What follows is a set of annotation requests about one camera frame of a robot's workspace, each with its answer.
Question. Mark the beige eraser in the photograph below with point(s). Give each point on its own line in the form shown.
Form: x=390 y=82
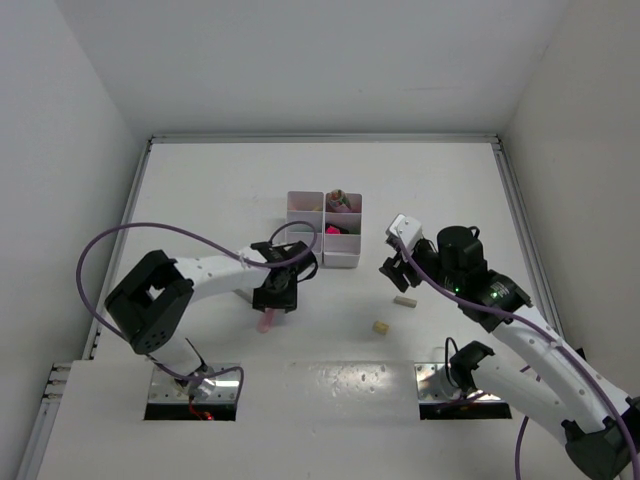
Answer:
x=380 y=328

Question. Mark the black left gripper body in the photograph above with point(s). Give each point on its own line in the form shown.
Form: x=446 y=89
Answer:
x=282 y=297

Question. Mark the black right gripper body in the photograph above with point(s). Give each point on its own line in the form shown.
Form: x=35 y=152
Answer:
x=427 y=259

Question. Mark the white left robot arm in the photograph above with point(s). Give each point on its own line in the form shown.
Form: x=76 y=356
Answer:
x=184 y=311

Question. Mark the green black highlighter marker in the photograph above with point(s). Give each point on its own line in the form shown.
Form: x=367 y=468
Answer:
x=352 y=231

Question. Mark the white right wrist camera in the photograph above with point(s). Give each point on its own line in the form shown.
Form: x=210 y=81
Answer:
x=404 y=231

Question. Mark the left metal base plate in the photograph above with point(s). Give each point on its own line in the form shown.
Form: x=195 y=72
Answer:
x=221 y=384

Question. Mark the metal base plate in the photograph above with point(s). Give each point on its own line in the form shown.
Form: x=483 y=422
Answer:
x=434 y=388
x=221 y=384

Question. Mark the pink correction tape case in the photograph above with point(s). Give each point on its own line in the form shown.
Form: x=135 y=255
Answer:
x=266 y=321

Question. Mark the aluminium frame rail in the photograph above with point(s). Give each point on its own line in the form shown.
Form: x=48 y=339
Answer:
x=519 y=216

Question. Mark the white divided organiser left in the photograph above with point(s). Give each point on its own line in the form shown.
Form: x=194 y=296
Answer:
x=298 y=203

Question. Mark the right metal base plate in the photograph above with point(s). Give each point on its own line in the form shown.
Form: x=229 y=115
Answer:
x=434 y=388

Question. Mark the clear bottle of coloured pins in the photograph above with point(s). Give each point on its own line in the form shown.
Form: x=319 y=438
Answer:
x=337 y=201

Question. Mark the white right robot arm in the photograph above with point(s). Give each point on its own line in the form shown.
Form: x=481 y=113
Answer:
x=595 y=421

